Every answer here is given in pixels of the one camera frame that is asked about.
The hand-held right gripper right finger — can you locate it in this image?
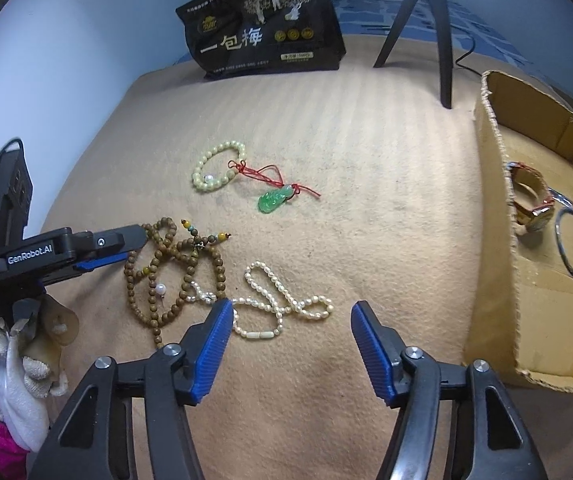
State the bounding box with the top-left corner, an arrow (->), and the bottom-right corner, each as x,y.
351,300 -> 550,480

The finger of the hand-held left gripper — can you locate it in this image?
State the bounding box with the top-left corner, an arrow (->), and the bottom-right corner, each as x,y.
74,224 -> 148,273

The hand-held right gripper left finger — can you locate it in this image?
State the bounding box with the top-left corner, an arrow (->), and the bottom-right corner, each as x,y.
26,299 -> 234,480

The brown wooden bead necklace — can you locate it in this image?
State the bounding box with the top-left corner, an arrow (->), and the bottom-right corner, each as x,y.
124,216 -> 232,352

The white pearl necklace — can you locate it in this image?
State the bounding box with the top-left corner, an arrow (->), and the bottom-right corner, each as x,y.
189,260 -> 332,341

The pale bead bracelet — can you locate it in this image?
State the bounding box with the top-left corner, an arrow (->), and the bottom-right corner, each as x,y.
191,141 -> 247,193

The cardboard box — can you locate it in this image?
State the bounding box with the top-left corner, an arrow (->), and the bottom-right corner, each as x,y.
461,69 -> 573,401

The green jade pendant red cord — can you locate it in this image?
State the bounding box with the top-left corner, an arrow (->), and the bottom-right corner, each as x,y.
229,160 -> 321,216

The person's left hand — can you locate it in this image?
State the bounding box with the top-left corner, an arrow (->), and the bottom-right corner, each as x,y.
0,297 -> 80,453

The gold wristwatch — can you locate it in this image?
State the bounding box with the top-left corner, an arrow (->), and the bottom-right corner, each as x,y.
507,161 -> 556,233

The black printed snack bag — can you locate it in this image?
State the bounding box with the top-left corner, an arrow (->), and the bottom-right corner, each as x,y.
175,0 -> 346,81

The black tripod stand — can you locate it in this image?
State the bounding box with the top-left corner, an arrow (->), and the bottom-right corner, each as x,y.
373,0 -> 455,110

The blue patterned bed sheet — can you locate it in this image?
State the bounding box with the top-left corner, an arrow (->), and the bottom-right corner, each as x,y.
176,0 -> 532,73

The black power cable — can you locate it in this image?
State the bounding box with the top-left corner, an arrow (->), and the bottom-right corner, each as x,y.
454,35 -> 483,79

